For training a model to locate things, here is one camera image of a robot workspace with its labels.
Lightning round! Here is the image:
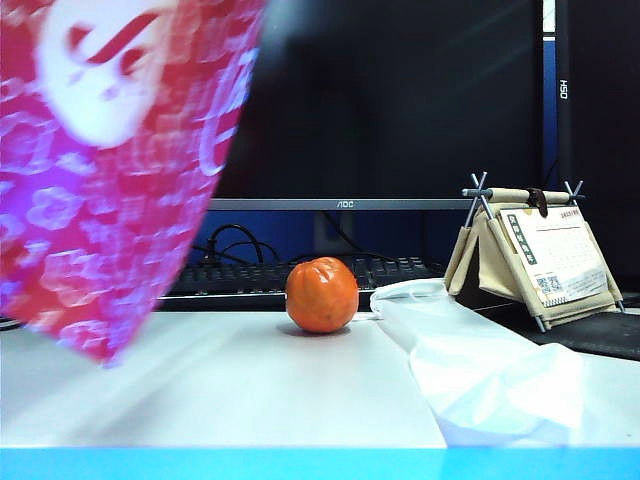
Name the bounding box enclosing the glossy orange fruit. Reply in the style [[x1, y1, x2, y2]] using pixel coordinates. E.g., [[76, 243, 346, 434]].
[[285, 255, 361, 335]]

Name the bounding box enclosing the red Trudi paper bag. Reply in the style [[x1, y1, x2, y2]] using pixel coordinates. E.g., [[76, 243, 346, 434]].
[[0, 0, 267, 369]]

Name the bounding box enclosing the white plastic bag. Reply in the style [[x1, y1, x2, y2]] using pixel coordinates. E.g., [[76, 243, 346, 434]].
[[368, 278, 640, 447]]

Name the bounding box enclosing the black mechanical keyboard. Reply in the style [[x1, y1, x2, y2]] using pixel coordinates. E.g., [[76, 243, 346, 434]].
[[158, 253, 447, 312]]

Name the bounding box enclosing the black AOC monitor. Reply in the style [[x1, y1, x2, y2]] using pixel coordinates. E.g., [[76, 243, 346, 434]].
[[208, 0, 544, 257]]

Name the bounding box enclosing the beige tent-shaped calendar stand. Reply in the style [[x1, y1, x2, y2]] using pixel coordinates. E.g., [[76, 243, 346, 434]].
[[443, 172, 626, 335]]

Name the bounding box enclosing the white calendar card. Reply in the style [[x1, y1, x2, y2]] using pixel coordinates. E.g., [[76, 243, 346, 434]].
[[499, 206, 609, 309]]

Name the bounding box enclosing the black mouse pad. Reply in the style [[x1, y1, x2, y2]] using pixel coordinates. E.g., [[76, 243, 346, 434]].
[[474, 293, 640, 362]]

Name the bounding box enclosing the black HSD monitor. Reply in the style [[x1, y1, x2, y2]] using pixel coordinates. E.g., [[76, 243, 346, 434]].
[[553, 0, 640, 297]]

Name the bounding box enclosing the black looped monitor cable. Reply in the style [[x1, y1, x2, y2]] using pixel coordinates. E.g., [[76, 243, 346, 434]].
[[192, 222, 282, 267]]

